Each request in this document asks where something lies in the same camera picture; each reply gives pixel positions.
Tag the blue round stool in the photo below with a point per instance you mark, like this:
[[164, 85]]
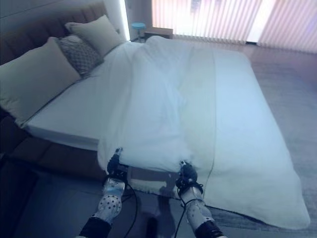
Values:
[[138, 27]]

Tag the robot left silver arm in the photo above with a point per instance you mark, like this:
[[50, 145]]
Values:
[[108, 200]]

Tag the wooden bedside table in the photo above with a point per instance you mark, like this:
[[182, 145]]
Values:
[[159, 32]]

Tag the large beige pillow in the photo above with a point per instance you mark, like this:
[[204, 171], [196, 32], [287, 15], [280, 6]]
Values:
[[34, 77]]

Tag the brown upholstered bed frame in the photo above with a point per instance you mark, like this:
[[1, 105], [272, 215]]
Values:
[[29, 39]]

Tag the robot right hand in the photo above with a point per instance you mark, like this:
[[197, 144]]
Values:
[[187, 170]]

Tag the white mattress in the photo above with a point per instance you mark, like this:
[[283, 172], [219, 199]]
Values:
[[81, 106]]

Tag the vertical window blinds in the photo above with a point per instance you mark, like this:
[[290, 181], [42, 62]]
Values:
[[232, 17]]

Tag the grey patterned cushion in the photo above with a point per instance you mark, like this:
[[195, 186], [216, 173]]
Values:
[[79, 55]]

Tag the white duvet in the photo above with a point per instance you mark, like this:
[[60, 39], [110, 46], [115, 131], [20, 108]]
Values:
[[198, 99]]

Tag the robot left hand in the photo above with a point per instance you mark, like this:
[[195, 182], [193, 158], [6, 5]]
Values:
[[114, 162]]

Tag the robot right silver arm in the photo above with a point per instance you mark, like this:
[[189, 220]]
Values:
[[198, 210]]

